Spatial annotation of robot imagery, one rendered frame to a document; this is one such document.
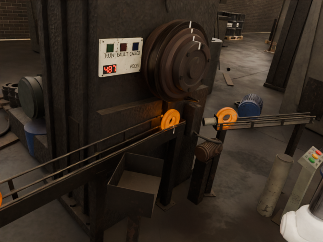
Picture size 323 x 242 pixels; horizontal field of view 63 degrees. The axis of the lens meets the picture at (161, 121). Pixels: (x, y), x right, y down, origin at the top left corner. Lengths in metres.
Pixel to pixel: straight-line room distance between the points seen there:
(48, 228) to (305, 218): 1.52
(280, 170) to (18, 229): 1.81
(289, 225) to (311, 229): 0.09
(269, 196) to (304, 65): 2.31
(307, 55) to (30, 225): 3.64
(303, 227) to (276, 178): 0.75
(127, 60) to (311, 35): 3.03
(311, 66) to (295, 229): 2.92
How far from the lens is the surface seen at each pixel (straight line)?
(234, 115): 1.99
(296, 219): 1.46
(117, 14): 1.36
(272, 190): 2.18
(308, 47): 4.07
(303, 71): 4.09
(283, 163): 2.06
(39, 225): 2.03
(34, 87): 2.45
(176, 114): 1.69
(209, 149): 1.91
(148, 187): 1.35
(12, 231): 2.05
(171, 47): 1.41
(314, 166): 1.98
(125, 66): 1.42
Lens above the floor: 1.47
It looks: 26 degrees down
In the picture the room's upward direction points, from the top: 8 degrees clockwise
